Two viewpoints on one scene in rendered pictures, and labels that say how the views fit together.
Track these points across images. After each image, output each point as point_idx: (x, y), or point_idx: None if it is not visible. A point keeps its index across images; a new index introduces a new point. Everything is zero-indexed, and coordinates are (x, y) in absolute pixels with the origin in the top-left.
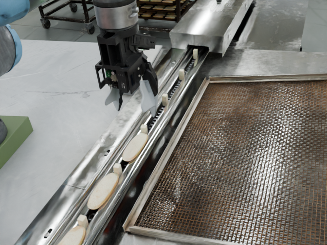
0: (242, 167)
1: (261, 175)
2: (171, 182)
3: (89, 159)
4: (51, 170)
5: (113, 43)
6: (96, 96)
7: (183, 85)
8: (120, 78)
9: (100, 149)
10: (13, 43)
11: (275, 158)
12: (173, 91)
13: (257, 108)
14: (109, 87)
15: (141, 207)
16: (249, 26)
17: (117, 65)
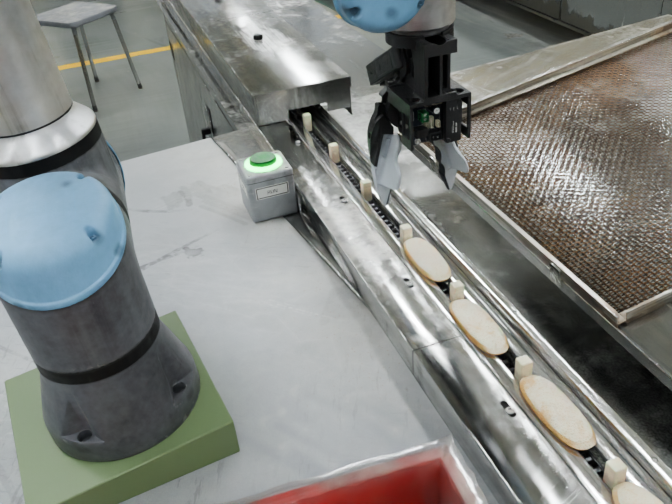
0: (635, 189)
1: (668, 184)
2: (576, 251)
3: (396, 302)
4: (324, 367)
5: (452, 49)
6: (215, 244)
7: (358, 165)
8: (451, 116)
9: (390, 283)
10: (115, 157)
11: (653, 163)
12: (349, 179)
13: (541, 131)
14: (218, 224)
15: (593, 292)
16: None
17: (450, 92)
